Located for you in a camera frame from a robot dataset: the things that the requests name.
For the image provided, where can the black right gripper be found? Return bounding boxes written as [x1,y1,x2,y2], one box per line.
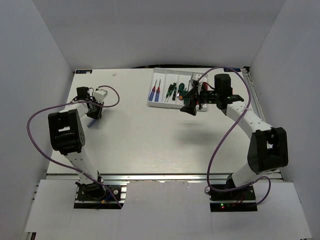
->
[179,85,220,116]

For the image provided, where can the stubby green orange screwdriver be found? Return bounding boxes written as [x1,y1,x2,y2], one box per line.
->
[176,83,186,101]

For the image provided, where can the black green precision screwdriver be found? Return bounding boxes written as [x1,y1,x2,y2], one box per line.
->
[172,82,177,101]

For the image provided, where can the small black precision screwdriver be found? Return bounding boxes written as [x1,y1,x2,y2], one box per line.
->
[164,84,172,102]

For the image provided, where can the blue handled screwdriver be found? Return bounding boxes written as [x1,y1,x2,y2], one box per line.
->
[154,80,161,102]
[87,119,96,128]

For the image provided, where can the red handled thin screwdriver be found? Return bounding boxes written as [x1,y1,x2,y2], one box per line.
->
[148,80,158,102]

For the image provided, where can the long green screwdriver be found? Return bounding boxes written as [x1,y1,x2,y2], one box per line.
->
[183,91,190,105]

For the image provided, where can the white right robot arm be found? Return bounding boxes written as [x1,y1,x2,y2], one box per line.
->
[210,73,289,200]

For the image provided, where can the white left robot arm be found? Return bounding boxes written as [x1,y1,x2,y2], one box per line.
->
[48,83,207,179]

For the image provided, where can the white compartment tray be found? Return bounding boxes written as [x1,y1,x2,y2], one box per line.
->
[147,68,202,109]

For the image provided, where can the blue table label left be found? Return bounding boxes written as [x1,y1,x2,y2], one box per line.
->
[75,69,93,74]

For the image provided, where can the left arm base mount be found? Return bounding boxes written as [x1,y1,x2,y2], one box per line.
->
[73,181,124,210]

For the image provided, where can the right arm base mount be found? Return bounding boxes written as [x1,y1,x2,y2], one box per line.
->
[204,186,258,213]

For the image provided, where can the aluminium rail frame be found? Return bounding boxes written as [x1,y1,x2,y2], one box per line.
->
[25,69,291,240]

